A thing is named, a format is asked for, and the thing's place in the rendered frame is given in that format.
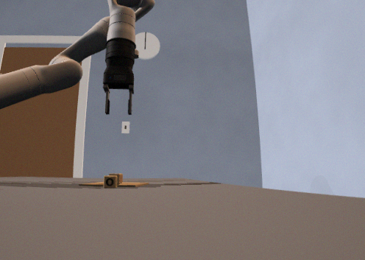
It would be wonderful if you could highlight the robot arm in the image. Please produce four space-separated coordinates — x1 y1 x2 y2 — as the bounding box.
0 0 155 109

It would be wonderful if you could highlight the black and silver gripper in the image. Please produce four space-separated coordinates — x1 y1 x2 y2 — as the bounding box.
103 22 139 115

